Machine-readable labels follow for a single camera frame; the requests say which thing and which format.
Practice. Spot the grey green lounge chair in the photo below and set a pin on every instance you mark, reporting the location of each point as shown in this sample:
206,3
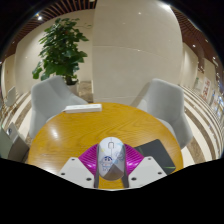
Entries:
11,145

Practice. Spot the light grey shell chair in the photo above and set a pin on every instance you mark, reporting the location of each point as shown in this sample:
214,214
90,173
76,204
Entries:
50,98
166,103

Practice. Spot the white printed computer mouse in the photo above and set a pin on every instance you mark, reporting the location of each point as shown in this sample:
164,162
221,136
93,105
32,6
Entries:
111,156

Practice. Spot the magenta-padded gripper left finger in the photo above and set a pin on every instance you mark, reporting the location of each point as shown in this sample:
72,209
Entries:
83,165

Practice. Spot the white flat rectangular box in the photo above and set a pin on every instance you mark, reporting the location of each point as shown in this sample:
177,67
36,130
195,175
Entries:
82,108

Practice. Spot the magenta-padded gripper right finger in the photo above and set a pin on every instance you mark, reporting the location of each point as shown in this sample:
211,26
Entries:
140,166

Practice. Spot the green leafy potted plant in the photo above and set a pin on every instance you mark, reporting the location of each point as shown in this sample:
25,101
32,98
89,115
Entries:
61,50

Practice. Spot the dark grey green-lined mouse pad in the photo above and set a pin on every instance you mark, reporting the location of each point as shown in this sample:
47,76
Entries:
158,155

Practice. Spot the small white distant chair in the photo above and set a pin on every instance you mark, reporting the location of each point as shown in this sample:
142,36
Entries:
11,96

